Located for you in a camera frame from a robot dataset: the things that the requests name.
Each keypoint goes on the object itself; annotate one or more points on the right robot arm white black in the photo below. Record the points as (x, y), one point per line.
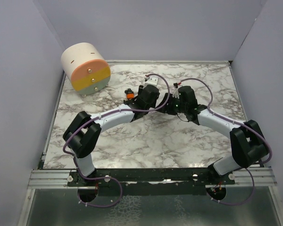
(245, 137)

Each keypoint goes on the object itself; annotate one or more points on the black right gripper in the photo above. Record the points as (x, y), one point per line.
(167, 108)

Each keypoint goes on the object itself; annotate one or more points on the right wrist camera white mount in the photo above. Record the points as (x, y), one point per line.
(176, 93)

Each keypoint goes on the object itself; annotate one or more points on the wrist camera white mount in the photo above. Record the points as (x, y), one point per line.
(176, 93)
(151, 80)

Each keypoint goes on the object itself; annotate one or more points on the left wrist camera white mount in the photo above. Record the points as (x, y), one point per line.
(151, 80)

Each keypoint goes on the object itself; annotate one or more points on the black-headed key bunch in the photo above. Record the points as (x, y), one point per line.
(128, 91)

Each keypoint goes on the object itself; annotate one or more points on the cream cylindrical drawer box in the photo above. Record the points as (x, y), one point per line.
(87, 71)

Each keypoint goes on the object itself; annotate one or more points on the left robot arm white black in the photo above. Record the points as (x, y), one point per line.
(83, 143)

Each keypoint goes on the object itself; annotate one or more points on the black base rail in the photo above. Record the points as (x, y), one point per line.
(149, 181)

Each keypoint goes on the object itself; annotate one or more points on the orange black padlock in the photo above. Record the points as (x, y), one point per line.
(130, 96)

